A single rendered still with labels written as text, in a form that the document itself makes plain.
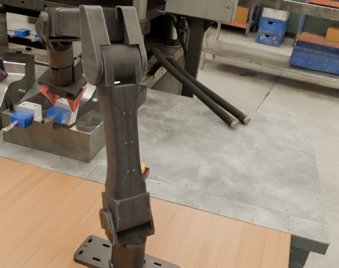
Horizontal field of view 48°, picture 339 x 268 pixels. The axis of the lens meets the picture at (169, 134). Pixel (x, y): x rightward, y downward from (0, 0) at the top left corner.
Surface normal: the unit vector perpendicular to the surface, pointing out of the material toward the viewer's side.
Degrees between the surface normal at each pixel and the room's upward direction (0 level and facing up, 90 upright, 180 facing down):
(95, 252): 0
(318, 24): 90
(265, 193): 0
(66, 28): 92
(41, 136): 90
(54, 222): 0
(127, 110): 72
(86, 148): 90
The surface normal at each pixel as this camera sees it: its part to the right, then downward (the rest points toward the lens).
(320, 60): -0.36, 0.43
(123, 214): 0.55, 0.15
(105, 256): 0.12, -0.88
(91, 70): -0.83, 0.16
